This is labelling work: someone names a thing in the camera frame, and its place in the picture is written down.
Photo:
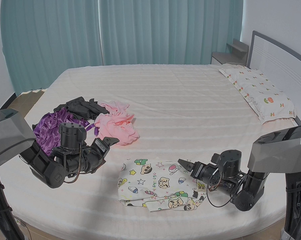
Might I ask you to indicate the pink garment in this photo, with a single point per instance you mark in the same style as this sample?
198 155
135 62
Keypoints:
115 129

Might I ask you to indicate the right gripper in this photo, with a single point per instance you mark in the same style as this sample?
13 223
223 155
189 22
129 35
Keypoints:
205 172

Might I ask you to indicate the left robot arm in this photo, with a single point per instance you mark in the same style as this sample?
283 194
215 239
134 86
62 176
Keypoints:
47 169

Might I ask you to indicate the black garment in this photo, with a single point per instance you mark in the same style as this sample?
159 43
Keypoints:
80 107

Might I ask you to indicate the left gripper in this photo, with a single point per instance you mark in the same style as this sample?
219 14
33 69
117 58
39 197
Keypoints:
96 154

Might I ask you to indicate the purple garment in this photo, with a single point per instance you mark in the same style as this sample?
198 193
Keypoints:
50 131

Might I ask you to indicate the white printed pyjama top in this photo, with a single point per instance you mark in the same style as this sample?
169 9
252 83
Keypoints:
160 184

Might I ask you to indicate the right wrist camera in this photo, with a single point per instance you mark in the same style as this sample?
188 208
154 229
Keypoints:
216 159

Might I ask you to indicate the grey bedside table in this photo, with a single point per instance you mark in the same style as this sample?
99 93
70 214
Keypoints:
228 56

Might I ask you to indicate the bed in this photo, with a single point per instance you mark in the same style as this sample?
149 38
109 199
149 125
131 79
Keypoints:
178 96

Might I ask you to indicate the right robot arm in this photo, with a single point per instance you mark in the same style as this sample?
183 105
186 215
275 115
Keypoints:
278 154

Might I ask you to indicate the white printed pillow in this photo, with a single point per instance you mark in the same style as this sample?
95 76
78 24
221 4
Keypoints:
260 94

